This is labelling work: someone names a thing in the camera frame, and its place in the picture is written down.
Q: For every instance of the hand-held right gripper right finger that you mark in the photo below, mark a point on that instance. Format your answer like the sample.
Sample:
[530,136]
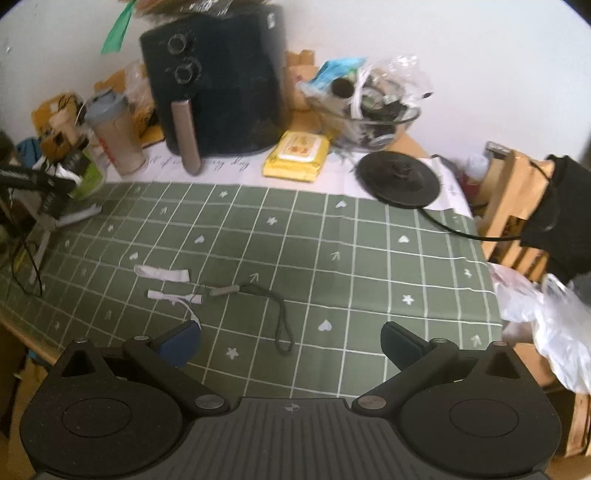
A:
[398,344]

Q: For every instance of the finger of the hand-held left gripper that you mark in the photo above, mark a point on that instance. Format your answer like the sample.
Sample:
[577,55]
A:
[37,179]

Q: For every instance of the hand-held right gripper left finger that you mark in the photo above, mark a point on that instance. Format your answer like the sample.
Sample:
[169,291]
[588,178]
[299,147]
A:
[182,345]

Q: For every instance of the white tripod stand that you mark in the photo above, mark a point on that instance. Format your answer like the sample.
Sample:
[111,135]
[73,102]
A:
[69,217]

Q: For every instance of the green label canister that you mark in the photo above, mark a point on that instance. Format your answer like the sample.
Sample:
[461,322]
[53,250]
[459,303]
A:
[90,177]

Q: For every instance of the grey lid shaker bottle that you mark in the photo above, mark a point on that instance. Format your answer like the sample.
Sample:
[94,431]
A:
[117,134]

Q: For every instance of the green checked tablecloth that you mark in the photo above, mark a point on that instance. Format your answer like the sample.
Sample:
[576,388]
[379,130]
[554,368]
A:
[277,240]

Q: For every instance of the white plastic bag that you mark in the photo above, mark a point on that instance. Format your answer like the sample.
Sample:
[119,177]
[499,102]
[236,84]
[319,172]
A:
[554,323]

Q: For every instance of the black kettle base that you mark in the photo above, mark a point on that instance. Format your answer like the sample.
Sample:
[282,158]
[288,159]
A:
[397,180]

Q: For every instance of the wooden chair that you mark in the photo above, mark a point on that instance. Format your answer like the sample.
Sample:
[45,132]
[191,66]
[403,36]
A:
[505,198]

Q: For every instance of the red and white bottle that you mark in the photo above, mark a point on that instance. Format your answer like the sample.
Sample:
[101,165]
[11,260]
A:
[475,173]

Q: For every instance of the black air fryer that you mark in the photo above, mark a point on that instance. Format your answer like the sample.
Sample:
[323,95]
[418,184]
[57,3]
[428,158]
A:
[221,92]

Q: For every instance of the black bag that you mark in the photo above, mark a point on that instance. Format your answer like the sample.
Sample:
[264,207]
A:
[563,217]

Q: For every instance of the yellow wet wipes pack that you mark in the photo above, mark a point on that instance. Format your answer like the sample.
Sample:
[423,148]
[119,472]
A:
[295,159]

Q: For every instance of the glass bowl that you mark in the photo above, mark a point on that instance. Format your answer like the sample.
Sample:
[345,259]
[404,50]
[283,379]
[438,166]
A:
[369,134]

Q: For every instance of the clear plastic bag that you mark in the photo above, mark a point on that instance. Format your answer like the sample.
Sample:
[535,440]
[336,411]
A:
[406,78]

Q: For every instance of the blue packet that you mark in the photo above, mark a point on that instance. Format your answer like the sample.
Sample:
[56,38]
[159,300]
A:
[334,74]

